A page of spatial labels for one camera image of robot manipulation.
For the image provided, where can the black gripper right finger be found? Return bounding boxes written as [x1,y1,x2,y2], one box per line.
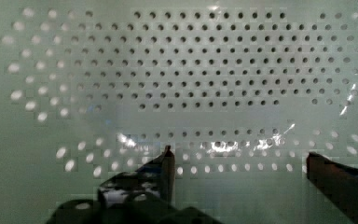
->
[306,152,358,224]

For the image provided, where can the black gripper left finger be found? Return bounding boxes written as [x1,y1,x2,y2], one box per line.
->
[97,145,175,207]

